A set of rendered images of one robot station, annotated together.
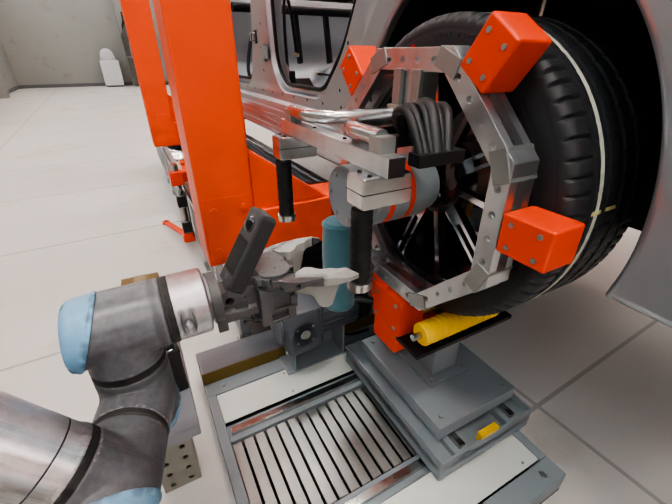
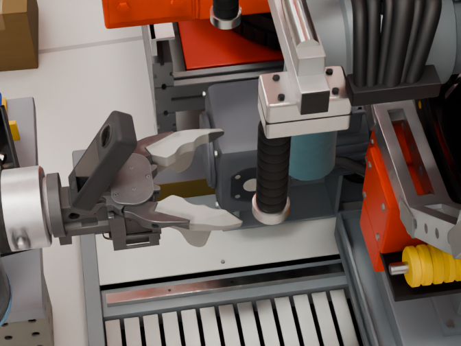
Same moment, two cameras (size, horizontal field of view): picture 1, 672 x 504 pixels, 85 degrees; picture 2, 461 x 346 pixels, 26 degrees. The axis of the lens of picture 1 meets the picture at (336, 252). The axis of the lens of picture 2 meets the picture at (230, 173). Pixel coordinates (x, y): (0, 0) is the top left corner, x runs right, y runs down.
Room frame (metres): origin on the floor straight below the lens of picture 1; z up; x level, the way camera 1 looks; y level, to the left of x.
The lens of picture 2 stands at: (-0.16, -0.24, 1.67)
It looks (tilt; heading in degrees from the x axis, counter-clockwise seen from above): 50 degrees down; 19
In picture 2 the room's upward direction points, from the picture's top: straight up
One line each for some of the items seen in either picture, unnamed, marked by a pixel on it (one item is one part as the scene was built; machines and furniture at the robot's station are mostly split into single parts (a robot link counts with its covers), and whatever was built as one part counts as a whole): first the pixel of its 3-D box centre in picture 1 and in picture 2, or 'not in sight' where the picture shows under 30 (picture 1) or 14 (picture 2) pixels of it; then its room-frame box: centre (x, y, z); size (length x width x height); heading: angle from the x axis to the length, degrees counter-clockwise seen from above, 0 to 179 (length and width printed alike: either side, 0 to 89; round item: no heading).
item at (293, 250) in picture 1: (297, 257); (184, 154); (0.53, 0.06, 0.81); 0.09 x 0.03 x 0.06; 150
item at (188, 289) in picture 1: (192, 303); (30, 210); (0.40, 0.19, 0.81); 0.10 x 0.05 x 0.09; 28
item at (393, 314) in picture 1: (408, 309); (422, 207); (0.81, -0.20, 0.48); 0.16 x 0.12 x 0.17; 118
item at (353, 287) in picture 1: (360, 247); (272, 167); (0.53, -0.04, 0.83); 0.04 x 0.04 x 0.16
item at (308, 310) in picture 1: (330, 321); (315, 159); (1.05, 0.02, 0.26); 0.42 x 0.18 x 0.35; 118
